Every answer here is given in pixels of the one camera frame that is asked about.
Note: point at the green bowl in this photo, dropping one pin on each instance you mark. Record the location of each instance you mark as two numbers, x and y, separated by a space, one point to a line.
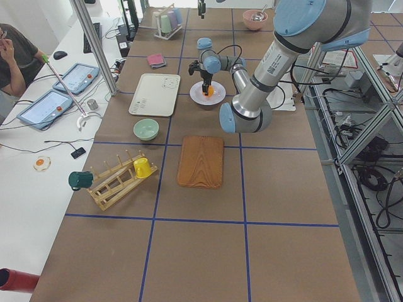
146 129

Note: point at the purple cup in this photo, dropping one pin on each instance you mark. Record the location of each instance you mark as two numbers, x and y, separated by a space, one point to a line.
172 18

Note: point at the white round plate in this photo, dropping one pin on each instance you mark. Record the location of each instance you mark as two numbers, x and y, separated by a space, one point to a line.
215 95

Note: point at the far teach pendant tablet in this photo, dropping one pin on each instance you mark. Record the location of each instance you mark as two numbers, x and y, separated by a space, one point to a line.
79 77

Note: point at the fried egg toy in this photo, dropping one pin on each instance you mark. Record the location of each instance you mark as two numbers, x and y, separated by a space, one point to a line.
42 163

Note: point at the pink and grey cloths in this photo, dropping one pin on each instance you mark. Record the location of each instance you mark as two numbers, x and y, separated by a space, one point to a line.
156 61

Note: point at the blue cup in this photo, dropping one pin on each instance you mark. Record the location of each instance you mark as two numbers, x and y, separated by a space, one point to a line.
178 15

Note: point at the yellow mug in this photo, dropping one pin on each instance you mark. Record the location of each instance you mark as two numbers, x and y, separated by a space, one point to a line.
142 167

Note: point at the red cylinder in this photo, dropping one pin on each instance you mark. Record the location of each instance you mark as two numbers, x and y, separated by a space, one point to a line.
21 282

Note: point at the metal scoop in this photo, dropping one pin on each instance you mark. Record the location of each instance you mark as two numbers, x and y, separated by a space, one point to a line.
259 16

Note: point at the green cup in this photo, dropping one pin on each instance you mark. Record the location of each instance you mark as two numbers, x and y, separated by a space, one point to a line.
165 25

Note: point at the near teach pendant tablet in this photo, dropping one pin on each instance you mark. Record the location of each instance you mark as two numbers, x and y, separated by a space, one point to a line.
45 110

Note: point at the white cup rack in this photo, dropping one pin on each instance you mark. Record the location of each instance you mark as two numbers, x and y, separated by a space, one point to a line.
156 18

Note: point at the pink bowl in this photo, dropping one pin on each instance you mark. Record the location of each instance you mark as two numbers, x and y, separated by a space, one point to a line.
253 25

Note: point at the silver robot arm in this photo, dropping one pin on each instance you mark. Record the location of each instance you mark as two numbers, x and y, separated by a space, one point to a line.
298 25

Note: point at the dark green mug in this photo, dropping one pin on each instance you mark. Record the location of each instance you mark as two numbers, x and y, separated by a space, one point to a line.
79 180

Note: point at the aluminium frame post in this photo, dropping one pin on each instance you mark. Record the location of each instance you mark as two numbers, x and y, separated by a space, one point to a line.
88 29

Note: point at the wooden mug rack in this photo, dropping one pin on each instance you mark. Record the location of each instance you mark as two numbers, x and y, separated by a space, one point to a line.
115 182

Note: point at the wooden cutting board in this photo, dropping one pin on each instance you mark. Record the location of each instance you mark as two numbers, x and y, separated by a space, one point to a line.
202 162

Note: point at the orange fruit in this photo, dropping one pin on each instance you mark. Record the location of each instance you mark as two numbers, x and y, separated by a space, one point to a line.
210 91

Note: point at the cream bear tray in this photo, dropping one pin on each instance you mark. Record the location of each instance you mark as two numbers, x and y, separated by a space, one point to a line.
155 95

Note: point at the black computer mouse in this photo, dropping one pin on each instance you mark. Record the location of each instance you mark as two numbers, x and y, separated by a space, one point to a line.
59 55

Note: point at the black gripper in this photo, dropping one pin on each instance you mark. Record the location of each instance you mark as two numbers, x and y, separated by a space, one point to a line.
206 76

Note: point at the small black device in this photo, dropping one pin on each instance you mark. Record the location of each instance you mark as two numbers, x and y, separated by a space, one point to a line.
78 152

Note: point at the teach pendant tablet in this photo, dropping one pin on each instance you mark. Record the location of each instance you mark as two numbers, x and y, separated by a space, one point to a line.
79 77
45 110

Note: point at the small metal cylinder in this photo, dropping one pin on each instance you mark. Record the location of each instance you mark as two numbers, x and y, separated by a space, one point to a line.
92 104

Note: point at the person in dark shirt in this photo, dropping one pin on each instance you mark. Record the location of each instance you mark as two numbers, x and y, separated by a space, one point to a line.
21 61

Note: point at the pink rod with green tip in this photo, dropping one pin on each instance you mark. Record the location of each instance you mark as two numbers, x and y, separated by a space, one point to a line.
47 62

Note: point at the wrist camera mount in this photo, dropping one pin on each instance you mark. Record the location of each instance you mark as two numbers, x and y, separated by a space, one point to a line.
194 67

